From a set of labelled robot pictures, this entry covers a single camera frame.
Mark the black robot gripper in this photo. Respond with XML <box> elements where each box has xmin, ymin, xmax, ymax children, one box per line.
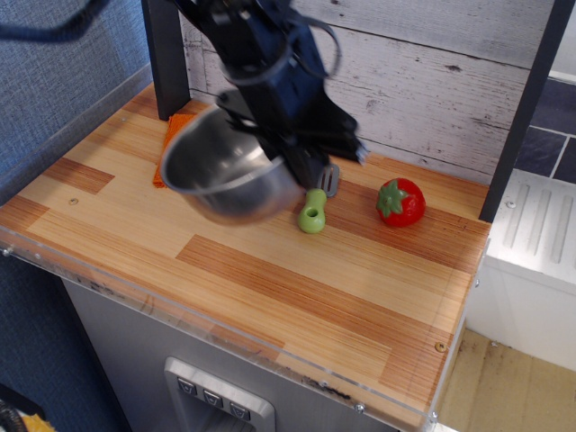
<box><xmin>217</xmin><ymin>58</ymin><xmax>368</xmax><ymax>190</ymax></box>

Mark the silver metal pan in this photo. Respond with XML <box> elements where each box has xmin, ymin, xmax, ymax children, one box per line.
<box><xmin>160</xmin><ymin>106</ymin><xmax>304</xmax><ymax>225</ymax></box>

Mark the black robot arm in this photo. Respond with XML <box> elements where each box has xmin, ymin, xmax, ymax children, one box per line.
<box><xmin>175</xmin><ymin>1</ymin><xmax>368</xmax><ymax>189</ymax></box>

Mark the red toy strawberry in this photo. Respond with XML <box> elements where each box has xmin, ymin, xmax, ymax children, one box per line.
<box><xmin>376</xmin><ymin>177</ymin><xmax>427</xmax><ymax>228</ymax></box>

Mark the orange cloth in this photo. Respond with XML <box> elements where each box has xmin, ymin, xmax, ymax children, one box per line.
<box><xmin>152</xmin><ymin>113</ymin><xmax>197</xmax><ymax>189</ymax></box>

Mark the grey cabinet with dispenser panel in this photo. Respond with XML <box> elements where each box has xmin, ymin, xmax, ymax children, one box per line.
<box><xmin>64</xmin><ymin>282</ymin><xmax>390</xmax><ymax>431</ymax></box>

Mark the white toy sink unit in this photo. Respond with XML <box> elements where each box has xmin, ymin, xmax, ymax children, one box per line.
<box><xmin>466</xmin><ymin>170</ymin><xmax>575</xmax><ymax>369</ymax></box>

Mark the green handled grey spatula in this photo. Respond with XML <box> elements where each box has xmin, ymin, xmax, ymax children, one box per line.
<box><xmin>297</xmin><ymin>164</ymin><xmax>339</xmax><ymax>234</ymax></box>

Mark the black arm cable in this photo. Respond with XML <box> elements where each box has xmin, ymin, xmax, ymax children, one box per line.
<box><xmin>292</xmin><ymin>13</ymin><xmax>342</xmax><ymax>82</ymax></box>

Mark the dark left post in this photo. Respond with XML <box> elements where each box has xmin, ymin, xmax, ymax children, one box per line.
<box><xmin>141</xmin><ymin>0</ymin><xmax>190</xmax><ymax>121</ymax></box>

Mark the dark post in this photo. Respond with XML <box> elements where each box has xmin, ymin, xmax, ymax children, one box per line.
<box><xmin>479</xmin><ymin>0</ymin><xmax>575</xmax><ymax>222</ymax></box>
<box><xmin>141</xmin><ymin>0</ymin><xmax>190</xmax><ymax>121</ymax></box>

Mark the dark right post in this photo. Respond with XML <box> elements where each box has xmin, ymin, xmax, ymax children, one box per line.
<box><xmin>479</xmin><ymin>0</ymin><xmax>575</xmax><ymax>222</ymax></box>

